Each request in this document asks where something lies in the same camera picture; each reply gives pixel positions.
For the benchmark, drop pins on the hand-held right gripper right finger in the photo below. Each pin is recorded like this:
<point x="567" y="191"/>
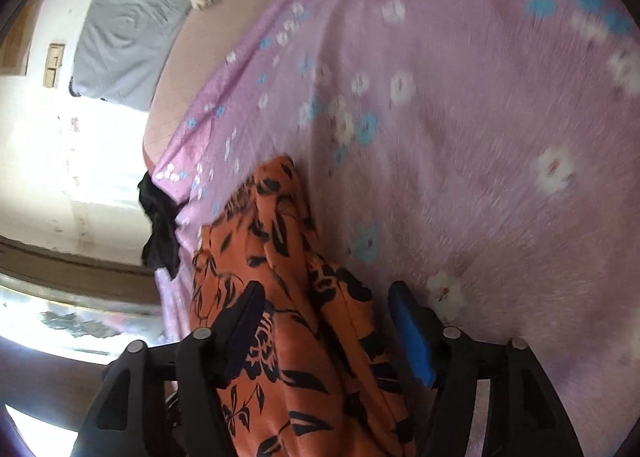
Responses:
<point x="415" y="337"/>

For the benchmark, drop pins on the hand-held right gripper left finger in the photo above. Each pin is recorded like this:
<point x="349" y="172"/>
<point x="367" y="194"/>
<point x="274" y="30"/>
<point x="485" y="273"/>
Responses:
<point x="245" y="319"/>

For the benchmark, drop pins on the purple floral bedsheet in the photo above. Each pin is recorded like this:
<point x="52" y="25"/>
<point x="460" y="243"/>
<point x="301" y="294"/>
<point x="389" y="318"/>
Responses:
<point x="475" y="112"/>

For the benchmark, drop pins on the beige mattress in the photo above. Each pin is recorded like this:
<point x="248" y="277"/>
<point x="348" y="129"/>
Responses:
<point x="170" y="102"/>

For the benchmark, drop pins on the orange black floral garment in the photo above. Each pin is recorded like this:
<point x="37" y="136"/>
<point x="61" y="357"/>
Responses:
<point x="280" y="247"/>

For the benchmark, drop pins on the wall switch plate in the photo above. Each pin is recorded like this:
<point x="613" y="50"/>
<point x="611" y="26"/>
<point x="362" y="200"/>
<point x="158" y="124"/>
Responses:
<point x="53" y="64"/>

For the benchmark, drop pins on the grey sheet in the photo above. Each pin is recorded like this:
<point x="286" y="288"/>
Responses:
<point x="130" y="37"/>

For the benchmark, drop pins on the black cloth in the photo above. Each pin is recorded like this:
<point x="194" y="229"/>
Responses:
<point x="160" y="237"/>

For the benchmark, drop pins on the brown wooden frame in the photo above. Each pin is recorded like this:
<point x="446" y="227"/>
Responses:
<point x="75" y="269"/>

